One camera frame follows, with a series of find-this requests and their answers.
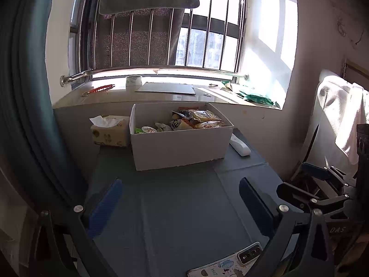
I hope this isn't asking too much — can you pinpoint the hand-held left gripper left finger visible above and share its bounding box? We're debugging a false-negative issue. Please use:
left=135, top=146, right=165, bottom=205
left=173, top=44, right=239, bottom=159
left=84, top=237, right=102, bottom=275
left=29, top=178, right=124, bottom=277

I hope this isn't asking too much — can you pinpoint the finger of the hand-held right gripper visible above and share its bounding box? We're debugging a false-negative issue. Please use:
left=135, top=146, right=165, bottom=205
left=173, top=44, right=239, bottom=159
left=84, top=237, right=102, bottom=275
left=301, top=162, right=357, bottom=189
left=276, top=181, right=351, bottom=212

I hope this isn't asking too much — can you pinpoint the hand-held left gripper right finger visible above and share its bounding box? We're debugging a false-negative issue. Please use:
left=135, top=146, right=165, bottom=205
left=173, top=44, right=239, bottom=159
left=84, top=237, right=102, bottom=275
left=239, top=177, right=336, bottom=277

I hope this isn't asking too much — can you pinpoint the clear orange snack packet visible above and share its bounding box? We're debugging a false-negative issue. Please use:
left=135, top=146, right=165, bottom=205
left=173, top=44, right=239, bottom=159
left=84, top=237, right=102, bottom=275
left=198, top=120, right=228, bottom=129

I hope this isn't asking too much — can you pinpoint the white cardboard box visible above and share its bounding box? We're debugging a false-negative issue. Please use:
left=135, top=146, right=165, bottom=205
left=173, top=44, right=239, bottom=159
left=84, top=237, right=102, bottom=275
left=129, top=102, right=235, bottom=172

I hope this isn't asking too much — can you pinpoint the yellow noodle packet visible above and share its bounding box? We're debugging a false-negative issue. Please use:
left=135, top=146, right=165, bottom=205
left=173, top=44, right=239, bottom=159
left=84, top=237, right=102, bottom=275
left=191, top=110, right=224, bottom=123

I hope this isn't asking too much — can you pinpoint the silver snack packet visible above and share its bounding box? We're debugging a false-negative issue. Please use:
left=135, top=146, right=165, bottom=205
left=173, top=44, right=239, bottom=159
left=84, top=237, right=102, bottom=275
left=179, top=111, right=200, bottom=125

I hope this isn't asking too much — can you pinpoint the white towel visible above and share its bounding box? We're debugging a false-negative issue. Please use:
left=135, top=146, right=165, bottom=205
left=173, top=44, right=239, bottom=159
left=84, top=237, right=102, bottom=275
left=335, top=82, right=369, bottom=166

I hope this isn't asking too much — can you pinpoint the white cloth on chair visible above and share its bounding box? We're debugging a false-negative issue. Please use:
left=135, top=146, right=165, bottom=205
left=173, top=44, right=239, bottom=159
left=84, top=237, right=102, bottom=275
left=301, top=69, right=369, bottom=177

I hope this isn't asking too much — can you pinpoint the white remote control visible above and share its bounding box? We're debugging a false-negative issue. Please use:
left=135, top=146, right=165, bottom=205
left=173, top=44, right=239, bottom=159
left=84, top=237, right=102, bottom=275
left=229, top=133, right=251, bottom=157

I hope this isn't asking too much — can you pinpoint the smartphone with cartoon case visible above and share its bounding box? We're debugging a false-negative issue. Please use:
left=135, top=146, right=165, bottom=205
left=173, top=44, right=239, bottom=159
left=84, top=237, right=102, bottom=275
left=186, top=241, right=264, bottom=277

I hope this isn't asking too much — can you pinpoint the tissue pack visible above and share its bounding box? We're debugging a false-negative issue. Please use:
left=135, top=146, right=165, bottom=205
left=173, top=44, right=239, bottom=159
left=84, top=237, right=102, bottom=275
left=89, top=115, right=130, bottom=148

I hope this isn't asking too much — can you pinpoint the pile of green packets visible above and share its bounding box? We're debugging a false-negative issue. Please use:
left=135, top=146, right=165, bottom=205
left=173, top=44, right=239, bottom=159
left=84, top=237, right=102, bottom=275
left=221, top=80, right=281, bottom=109

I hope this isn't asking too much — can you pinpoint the tape roll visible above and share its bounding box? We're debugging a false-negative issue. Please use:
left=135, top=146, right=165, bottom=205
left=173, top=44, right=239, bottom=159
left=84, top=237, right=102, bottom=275
left=125, top=75, right=144, bottom=88

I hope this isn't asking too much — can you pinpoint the blue curtain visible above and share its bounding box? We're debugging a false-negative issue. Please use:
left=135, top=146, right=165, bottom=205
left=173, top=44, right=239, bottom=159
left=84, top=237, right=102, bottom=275
left=0, top=0, right=88, bottom=211

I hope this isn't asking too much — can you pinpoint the grey flat board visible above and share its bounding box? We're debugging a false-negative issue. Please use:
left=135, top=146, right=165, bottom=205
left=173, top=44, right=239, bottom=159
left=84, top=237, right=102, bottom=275
left=135, top=82, right=197, bottom=95

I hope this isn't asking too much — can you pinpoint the steel window railing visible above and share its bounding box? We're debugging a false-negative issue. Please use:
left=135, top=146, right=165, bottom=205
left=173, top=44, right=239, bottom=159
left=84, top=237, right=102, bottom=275
left=60, top=0, right=259, bottom=87

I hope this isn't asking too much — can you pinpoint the brown mesh screen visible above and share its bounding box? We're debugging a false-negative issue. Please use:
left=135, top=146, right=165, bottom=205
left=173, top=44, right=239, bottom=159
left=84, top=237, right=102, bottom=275
left=95, top=7, right=185, bottom=70

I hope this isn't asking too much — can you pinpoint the wooden frame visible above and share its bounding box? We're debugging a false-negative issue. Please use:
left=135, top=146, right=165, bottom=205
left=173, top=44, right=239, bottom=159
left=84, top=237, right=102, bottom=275
left=342, top=58, right=369, bottom=85

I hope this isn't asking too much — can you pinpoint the red handled tool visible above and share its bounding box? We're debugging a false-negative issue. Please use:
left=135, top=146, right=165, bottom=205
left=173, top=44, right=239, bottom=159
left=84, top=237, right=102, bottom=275
left=81, top=84, right=115, bottom=97

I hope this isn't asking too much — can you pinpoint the wall wire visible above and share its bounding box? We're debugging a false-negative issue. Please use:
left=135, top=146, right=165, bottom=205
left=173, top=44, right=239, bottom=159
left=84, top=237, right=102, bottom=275
left=335, top=17, right=365, bottom=50

